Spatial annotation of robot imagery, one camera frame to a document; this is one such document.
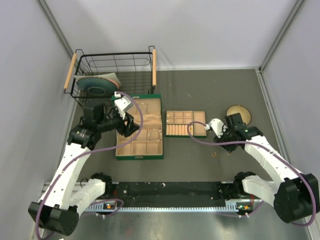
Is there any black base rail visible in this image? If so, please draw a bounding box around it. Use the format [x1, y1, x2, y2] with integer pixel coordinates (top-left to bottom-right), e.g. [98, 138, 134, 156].
[109, 181, 239, 208]

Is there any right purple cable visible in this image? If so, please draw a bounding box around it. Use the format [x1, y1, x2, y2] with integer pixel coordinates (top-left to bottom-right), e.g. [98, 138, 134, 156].
[187, 121, 317, 227]

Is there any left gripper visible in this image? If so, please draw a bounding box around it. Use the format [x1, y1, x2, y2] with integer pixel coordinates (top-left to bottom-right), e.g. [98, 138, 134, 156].
[97, 108, 141, 137]

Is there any green jewelry box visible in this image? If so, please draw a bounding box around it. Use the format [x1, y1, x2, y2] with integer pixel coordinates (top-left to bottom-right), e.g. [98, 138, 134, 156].
[115, 94, 164, 161]

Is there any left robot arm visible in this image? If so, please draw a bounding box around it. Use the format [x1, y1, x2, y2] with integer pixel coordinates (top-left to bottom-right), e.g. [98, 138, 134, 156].
[28, 97, 143, 239]

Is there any silver bangle bracelet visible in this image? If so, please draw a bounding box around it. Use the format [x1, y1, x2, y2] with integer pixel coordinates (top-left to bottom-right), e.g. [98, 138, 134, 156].
[148, 128, 162, 142]

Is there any purple cable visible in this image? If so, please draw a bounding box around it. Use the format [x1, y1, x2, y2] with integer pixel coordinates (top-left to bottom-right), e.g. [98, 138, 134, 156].
[34, 91, 145, 240]
[187, 121, 317, 227]

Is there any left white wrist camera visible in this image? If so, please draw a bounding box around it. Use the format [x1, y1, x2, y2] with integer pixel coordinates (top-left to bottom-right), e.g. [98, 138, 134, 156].
[114, 91, 134, 120]

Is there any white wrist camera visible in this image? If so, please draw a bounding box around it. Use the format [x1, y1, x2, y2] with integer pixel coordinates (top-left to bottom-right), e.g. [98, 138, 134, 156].
[205, 118, 228, 138]
[114, 91, 134, 120]

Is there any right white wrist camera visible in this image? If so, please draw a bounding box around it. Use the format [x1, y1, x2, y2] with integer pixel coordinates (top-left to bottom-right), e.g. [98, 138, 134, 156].
[205, 118, 228, 138]

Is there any black wire basket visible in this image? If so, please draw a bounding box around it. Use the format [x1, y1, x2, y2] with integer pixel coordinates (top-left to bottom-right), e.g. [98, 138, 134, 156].
[63, 45, 157, 107]

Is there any wooden bowl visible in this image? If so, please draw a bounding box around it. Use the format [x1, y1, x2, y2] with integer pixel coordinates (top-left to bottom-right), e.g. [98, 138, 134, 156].
[226, 105, 252, 125]

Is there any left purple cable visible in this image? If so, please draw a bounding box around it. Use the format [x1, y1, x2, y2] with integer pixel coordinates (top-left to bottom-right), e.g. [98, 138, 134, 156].
[34, 91, 145, 240]

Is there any teal ceramic plate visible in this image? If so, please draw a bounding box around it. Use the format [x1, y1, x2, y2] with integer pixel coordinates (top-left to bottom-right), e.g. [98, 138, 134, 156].
[77, 77, 119, 97]

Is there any pink plate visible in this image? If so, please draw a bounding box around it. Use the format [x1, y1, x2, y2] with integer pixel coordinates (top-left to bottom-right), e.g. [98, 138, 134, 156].
[110, 72, 122, 89]

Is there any green jewelry tray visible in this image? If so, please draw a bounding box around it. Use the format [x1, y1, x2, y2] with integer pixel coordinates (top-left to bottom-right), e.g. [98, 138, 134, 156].
[165, 110, 207, 138]

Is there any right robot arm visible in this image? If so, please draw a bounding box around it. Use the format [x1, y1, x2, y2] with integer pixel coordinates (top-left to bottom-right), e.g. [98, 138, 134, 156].
[207, 113, 320, 223]

